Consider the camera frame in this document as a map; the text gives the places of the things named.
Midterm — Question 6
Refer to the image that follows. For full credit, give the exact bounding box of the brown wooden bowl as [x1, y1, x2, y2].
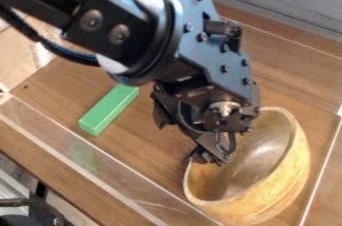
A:
[183, 107, 311, 226]

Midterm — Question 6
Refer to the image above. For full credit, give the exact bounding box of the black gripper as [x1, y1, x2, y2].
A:
[149, 83, 239, 167]

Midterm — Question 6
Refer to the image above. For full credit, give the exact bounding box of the green rectangular block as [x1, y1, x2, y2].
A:
[77, 84, 140, 136]

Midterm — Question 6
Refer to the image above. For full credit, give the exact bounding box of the clear acrylic front wall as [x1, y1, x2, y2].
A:
[0, 94, 221, 226]

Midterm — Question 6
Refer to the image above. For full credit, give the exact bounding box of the black cable at corner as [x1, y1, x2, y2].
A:
[0, 198, 64, 226]

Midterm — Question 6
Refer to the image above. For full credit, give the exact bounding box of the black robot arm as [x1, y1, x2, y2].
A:
[0, 0, 260, 164]

